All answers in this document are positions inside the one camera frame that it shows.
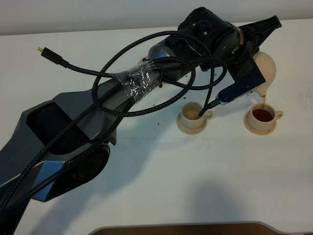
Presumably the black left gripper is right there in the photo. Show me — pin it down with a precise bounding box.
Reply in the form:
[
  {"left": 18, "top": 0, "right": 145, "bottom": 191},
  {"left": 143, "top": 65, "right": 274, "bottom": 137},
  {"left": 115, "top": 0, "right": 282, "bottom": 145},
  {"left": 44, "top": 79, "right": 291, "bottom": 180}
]
[{"left": 224, "top": 15, "right": 282, "bottom": 63}]

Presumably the beige ceramic teapot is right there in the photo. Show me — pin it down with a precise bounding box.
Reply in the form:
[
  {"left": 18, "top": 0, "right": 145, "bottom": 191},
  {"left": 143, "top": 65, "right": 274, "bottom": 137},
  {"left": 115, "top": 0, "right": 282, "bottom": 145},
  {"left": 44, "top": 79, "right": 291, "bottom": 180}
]
[{"left": 253, "top": 51, "right": 276, "bottom": 97}]

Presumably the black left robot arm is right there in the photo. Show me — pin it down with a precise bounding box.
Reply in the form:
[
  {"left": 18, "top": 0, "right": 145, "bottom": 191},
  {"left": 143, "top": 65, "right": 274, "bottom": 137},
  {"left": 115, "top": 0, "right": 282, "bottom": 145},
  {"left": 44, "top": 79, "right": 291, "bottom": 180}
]
[{"left": 0, "top": 7, "right": 281, "bottom": 235}]

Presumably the beige teacup near teapot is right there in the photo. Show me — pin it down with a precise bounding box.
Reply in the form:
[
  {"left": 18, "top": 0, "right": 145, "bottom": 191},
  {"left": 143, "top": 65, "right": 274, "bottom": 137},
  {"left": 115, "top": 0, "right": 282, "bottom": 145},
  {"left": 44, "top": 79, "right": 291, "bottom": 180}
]
[{"left": 179, "top": 102, "right": 213, "bottom": 129}]

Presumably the beige teapot saucer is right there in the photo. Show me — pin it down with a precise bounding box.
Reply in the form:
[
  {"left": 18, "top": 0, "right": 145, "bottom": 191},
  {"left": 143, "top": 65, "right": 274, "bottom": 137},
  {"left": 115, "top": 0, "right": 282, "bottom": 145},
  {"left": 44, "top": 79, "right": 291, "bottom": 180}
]
[{"left": 137, "top": 56, "right": 148, "bottom": 65}]

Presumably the beige teacup far right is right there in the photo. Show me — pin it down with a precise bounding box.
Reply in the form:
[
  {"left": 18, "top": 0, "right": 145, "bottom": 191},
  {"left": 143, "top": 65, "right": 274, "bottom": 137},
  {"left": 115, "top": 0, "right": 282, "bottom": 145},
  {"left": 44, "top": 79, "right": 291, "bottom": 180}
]
[{"left": 247, "top": 103, "right": 284, "bottom": 132}]

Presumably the beige saucer under far teacup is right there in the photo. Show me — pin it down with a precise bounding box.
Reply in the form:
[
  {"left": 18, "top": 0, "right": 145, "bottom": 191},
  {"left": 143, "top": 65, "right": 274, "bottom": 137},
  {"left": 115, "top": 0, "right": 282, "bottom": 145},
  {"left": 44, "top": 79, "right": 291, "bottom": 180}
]
[{"left": 244, "top": 112, "right": 276, "bottom": 136}]

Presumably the beige saucer under teacup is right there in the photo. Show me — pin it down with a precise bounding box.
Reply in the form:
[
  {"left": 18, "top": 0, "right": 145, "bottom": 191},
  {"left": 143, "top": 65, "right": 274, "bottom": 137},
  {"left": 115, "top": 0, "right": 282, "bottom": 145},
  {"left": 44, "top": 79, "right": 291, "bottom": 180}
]
[
  {"left": 244, "top": 112, "right": 276, "bottom": 136},
  {"left": 177, "top": 114, "right": 207, "bottom": 135}
]

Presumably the beige saucer under near teacup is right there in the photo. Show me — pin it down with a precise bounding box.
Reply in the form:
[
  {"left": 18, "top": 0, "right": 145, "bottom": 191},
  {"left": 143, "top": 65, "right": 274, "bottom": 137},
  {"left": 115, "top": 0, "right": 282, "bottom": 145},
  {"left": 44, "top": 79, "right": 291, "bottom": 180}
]
[{"left": 177, "top": 114, "right": 207, "bottom": 135}]

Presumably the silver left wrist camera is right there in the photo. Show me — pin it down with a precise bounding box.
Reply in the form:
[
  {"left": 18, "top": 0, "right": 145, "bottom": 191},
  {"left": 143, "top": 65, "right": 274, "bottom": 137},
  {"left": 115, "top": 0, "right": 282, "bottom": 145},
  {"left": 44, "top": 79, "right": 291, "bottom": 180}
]
[{"left": 217, "top": 56, "right": 266, "bottom": 105}]

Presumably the black loose plug cable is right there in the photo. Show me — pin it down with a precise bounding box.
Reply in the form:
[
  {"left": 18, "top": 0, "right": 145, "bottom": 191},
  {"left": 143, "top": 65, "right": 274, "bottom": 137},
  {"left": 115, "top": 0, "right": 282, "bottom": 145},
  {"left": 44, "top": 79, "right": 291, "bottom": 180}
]
[{"left": 36, "top": 47, "right": 213, "bottom": 117}]

